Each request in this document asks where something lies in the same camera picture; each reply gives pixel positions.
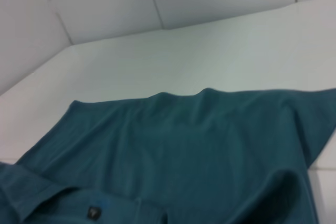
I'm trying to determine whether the teal t-shirt with FREE print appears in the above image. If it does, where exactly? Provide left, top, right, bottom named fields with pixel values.
left=0, top=87, right=336, bottom=224

